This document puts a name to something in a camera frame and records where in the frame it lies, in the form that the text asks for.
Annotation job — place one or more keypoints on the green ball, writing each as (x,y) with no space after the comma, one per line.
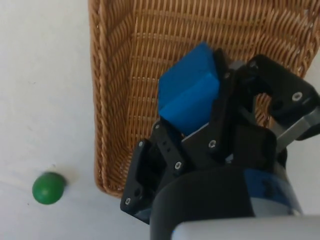
(47,188)

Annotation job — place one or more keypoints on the wicker basket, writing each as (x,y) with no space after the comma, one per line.
(155,37)

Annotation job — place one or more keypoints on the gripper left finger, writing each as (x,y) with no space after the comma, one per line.
(168,150)

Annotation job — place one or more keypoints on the blue cube block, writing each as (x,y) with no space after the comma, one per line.
(190,92)

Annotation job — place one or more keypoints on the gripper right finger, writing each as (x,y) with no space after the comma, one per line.
(252,147)

